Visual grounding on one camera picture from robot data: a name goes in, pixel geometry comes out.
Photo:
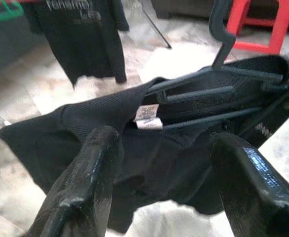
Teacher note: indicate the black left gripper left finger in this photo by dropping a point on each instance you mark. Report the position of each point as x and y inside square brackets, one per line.
[85, 185]

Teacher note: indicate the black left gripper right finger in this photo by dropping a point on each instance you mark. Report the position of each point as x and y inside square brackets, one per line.
[253, 192]

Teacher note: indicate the black fonemas t-shirt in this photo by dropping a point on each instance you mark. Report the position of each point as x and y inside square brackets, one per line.
[48, 138]
[85, 44]

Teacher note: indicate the dark grey plastic hanger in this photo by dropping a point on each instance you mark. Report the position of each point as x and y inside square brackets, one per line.
[218, 24]

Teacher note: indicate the green plastic hanger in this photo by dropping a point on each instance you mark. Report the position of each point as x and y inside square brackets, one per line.
[4, 14]

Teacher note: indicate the black television cabinet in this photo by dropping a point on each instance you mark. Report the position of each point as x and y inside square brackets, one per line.
[6, 44]

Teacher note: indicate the silver metal clothes rack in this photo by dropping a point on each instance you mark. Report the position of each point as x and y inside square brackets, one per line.
[159, 34]

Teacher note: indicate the red plastic stool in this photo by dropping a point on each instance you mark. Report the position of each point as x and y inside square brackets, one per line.
[282, 24]

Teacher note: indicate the dark brown fabric sofa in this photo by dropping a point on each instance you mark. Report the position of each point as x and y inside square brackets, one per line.
[184, 8]

